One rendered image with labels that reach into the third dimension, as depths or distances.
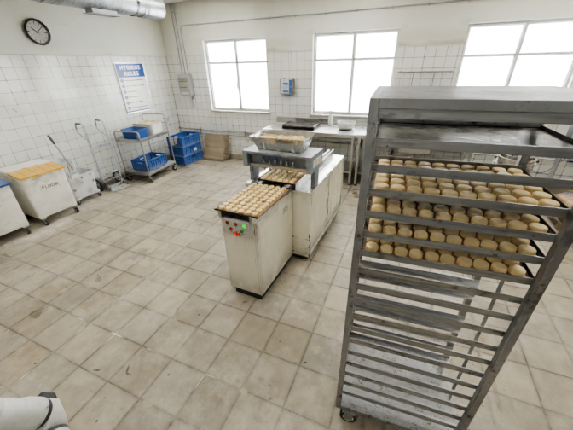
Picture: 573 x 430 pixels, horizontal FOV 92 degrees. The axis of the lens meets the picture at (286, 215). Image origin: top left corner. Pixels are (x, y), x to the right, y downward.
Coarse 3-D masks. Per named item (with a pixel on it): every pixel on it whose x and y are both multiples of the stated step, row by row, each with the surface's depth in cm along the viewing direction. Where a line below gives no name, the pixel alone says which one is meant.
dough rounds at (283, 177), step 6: (264, 174) 285; (270, 174) 288; (276, 174) 289; (282, 174) 286; (288, 174) 284; (294, 174) 283; (300, 174) 283; (270, 180) 276; (276, 180) 274; (282, 180) 275; (288, 180) 273; (294, 180) 270
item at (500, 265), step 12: (372, 240) 120; (384, 252) 114; (396, 252) 112; (408, 252) 115; (420, 252) 111; (432, 252) 111; (444, 252) 112; (456, 252) 111; (456, 264) 107; (468, 264) 105; (480, 264) 104; (492, 264) 104; (504, 264) 103; (516, 264) 103
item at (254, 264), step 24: (288, 192) 264; (240, 216) 225; (264, 216) 226; (288, 216) 273; (240, 240) 229; (264, 240) 233; (288, 240) 285; (240, 264) 243; (264, 264) 243; (240, 288) 264; (264, 288) 252
